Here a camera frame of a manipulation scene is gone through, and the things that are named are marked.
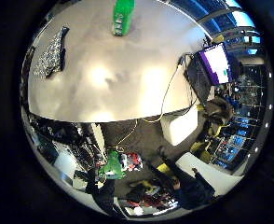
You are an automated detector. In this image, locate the red white items pile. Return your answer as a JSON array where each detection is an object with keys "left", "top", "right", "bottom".
[{"left": 121, "top": 151, "right": 144, "bottom": 173}]

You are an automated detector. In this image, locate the black computer monitor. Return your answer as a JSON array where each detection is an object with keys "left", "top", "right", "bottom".
[{"left": 185, "top": 42, "right": 235, "bottom": 105}]

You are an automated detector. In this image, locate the green box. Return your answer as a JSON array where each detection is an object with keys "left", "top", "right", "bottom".
[{"left": 111, "top": 0, "right": 137, "bottom": 37}]

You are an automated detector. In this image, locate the white side table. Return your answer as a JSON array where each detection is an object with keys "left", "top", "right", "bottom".
[{"left": 176, "top": 151, "right": 245, "bottom": 198}]

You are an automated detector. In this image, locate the person in dark clothes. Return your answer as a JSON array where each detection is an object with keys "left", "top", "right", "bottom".
[{"left": 145, "top": 145, "right": 217, "bottom": 211}]

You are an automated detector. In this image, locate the seated person at desk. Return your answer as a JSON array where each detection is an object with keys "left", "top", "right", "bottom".
[{"left": 203, "top": 96, "right": 235, "bottom": 126}]

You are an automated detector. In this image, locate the blue white patterned cloth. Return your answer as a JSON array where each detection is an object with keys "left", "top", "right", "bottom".
[{"left": 34, "top": 26, "right": 71, "bottom": 79}]

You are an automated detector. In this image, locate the green bag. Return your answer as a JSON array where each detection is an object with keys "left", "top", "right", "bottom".
[{"left": 97, "top": 148, "right": 128, "bottom": 181}]

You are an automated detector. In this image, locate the white box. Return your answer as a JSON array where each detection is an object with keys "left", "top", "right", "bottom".
[{"left": 159, "top": 106, "right": 200, "bottom": 147}]

